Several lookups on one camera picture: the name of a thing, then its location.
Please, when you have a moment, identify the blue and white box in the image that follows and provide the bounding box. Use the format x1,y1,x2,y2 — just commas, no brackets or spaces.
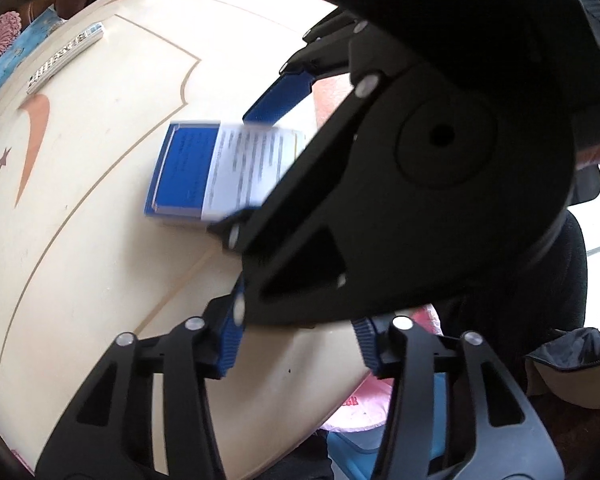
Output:
144,120,308,226

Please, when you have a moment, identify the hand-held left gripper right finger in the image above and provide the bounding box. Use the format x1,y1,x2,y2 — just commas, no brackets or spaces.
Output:
352,312,565,480

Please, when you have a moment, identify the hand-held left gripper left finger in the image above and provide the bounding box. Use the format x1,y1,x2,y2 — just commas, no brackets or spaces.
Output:
35,275,246,480

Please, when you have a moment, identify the blue trash bin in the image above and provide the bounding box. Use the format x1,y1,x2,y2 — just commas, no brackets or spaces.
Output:
326,427,451,480

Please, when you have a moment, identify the pink flower doily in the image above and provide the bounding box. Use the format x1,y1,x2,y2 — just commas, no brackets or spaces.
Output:
0,10,23,73

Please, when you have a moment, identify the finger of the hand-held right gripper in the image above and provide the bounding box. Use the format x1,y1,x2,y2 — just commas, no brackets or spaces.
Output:
242,10,368,125
207,77,381,326

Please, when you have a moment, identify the blue patterned cloth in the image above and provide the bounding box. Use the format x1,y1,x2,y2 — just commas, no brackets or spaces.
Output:
0,5,63,111

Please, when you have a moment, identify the pink plastic bin liner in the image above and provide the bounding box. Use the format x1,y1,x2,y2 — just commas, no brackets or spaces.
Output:
322,305,448,433

